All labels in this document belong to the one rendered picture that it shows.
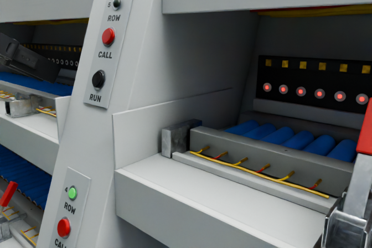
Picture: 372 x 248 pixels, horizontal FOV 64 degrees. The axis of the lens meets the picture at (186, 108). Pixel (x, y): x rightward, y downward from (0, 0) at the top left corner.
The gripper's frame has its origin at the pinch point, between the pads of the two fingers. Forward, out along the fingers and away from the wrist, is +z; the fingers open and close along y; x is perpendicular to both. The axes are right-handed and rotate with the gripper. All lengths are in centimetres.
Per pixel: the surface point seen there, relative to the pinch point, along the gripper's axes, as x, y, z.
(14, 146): -11.5, 3.2, 1.4
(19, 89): -3.6, -8.0, 3.3
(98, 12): 5.7, 17.6, -3.2
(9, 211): -23.4, -6.3, 9.6
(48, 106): -4.8, 2.2, 3.9
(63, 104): -4.5, 16.0, -1.7
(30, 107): -5.8, 1.1, 2.1
